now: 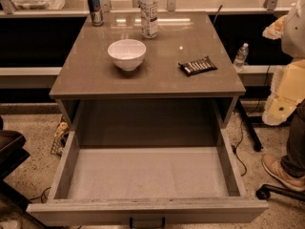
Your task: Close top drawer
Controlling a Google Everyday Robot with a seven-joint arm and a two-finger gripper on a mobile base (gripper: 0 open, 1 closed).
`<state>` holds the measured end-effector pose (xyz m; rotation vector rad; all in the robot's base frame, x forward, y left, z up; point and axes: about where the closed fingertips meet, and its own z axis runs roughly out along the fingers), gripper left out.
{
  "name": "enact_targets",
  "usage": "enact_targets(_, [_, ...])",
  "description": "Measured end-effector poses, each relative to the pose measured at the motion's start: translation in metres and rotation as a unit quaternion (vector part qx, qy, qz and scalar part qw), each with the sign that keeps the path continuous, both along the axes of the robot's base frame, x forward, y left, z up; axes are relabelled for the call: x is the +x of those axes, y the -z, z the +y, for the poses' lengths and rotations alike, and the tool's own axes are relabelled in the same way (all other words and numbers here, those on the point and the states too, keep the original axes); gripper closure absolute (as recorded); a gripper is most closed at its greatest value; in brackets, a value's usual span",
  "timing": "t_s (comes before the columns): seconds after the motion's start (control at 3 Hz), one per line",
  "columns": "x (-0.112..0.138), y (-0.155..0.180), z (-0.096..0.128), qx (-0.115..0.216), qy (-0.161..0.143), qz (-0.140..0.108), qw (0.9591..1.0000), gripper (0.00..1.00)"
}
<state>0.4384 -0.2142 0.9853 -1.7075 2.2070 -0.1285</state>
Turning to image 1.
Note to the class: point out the grey top drawer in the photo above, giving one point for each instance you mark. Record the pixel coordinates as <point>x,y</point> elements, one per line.
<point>183,185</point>

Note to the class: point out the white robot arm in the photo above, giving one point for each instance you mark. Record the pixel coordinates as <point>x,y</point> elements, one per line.
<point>288,83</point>

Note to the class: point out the grey drawer cabinet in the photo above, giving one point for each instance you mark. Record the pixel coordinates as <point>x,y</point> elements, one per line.
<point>156,105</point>

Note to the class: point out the white ceramic bowl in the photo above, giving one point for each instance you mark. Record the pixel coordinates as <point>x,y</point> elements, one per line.
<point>127,54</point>

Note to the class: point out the black snack packet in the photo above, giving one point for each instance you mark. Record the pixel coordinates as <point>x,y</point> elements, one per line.
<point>197,66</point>

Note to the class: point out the clear plastic bottle with label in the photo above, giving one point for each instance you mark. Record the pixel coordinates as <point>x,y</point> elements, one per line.
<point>148,14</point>

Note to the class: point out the small water bottle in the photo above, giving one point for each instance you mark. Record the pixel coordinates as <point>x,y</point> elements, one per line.
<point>240,57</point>

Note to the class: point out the black metal stand leg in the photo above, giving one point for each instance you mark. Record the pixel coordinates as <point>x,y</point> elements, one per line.
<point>257,144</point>

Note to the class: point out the blue silver energy drink can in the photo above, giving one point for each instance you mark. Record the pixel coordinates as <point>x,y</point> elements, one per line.
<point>95,12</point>

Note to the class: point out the tan shoe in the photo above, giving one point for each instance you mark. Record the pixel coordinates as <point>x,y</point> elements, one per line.
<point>273,167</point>

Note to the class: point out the black office chair base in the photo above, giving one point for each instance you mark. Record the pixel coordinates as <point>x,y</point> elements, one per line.
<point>264,192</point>

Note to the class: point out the black chair at left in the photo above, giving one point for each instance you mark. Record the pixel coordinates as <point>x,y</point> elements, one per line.
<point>12,155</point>

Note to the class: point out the dark trouser leg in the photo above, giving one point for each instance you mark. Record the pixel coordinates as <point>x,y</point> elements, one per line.
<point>294,162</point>

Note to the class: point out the wire basket with items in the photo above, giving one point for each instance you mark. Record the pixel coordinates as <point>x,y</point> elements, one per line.
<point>60,137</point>

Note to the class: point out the black drawer handle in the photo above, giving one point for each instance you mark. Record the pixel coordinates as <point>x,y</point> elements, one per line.
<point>147,223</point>

